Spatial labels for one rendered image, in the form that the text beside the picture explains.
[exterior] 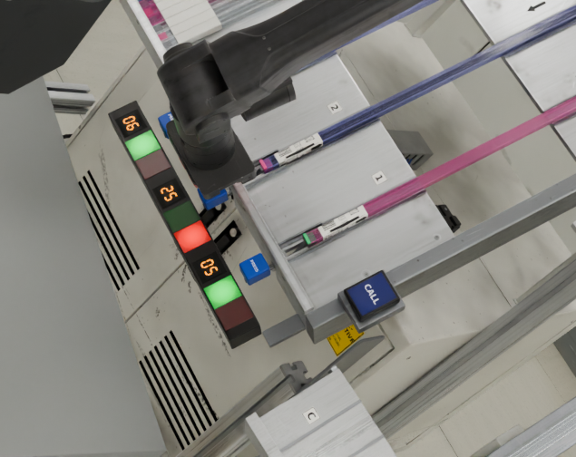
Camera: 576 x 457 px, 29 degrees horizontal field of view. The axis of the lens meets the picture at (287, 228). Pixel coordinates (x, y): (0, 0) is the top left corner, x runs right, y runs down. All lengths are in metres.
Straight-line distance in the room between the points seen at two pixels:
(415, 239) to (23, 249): 0.45
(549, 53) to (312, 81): 0.30
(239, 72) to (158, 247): 0.86
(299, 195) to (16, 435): 0.45
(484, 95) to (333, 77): 2.02
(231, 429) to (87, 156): 0.77
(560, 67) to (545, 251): 0.69
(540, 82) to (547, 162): 1.88
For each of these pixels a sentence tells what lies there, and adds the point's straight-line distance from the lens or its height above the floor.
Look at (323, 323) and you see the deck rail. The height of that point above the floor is 0.73.
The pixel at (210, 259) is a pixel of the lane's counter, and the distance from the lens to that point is 1.31.
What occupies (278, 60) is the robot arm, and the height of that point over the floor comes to 0.97.
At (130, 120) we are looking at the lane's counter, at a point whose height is 0.66.
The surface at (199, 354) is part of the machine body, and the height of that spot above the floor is 0.26.
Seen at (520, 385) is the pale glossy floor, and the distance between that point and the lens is 3.01.
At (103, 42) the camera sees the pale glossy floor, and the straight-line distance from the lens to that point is 2.75.
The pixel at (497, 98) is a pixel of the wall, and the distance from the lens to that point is 3.37.
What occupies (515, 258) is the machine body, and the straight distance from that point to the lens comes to 1.95.
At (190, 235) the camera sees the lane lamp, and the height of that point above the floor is 0.65.
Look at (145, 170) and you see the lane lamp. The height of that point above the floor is 0.65.
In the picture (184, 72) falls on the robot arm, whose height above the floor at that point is 0.90.
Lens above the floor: 1.43
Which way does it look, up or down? 32 degrees down
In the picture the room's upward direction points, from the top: 46 degrees clockwise
